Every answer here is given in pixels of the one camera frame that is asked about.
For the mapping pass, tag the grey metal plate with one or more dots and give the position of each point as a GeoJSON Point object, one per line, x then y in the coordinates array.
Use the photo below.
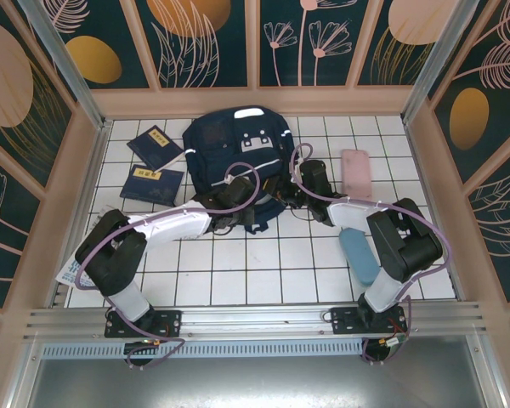
{"type": "Point", "coordinates": [255, 382]}

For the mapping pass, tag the aluminium corner post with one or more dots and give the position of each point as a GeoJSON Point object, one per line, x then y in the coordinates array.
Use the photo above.
{"type": "Point", "coordinates": [68, 72]}
{"type": "Point", "coordinates": [442, 59]}

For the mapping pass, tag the aluminium floor side rail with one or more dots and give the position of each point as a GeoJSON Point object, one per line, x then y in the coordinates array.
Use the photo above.
{"type": "Point", "coordinates": [83, 204]}
{"type": "Point", "coordinates": [429, 204]}

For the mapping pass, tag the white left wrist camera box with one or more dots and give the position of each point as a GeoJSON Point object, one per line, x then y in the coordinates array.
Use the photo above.
{"type": "Point", "coordinates": [229, 180]}

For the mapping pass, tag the pink pencil case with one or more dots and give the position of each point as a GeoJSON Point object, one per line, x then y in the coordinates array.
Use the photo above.
{"type": "Point", "coordinates": [356, 174]}

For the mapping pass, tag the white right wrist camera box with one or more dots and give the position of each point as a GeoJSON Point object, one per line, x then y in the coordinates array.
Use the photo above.
{"type": "Point", "coordinates": [296, 172]}

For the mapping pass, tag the aluminium mounting rail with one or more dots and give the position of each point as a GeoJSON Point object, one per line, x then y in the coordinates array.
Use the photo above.
{"type": "Point", "coordinates": [255, 319]}

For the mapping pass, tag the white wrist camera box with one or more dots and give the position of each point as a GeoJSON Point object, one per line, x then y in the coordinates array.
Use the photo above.
{"type": "Point", "coordinates": [296, 172]}
{"type": "Point", "coordinates": [229, 180]}

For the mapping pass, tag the navy blue backpack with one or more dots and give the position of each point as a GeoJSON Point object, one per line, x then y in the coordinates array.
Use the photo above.
{"type": "Point", "coordinates": [221, 161]}

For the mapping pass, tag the white booklet with blue print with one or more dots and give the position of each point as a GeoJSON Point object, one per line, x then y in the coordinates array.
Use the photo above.
{"type": "Point", "coordinates": [68, 274]}

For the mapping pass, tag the blue pencil case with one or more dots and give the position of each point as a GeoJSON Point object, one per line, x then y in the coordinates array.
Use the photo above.
{"type": "Point", "coordinates": [359, 261]}

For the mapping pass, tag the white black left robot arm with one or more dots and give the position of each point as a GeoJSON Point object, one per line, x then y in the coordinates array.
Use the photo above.
{"type": "Point", "coordinates": [161, 225]}

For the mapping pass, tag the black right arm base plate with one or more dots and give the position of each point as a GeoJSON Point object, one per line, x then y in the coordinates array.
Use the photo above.
{"type": "Point", "coordinates": [344, 319]}

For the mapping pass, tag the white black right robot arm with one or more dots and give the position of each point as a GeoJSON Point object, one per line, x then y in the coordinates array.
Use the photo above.
{"type": "Point", "coordinates": [408, 242]}

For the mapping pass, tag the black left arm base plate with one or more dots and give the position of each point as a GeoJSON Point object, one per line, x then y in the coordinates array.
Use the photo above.
{"type": "Point", "coordinates": [170, 323]}

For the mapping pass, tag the navy book with flower print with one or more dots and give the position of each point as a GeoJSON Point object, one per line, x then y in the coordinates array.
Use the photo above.
{"type": "Point", "coordinates": [153, 189]}

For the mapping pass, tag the navy book with yellow label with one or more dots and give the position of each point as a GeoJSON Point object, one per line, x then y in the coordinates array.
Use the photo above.
{"type": "Point", "coordinates": [151, 146]}

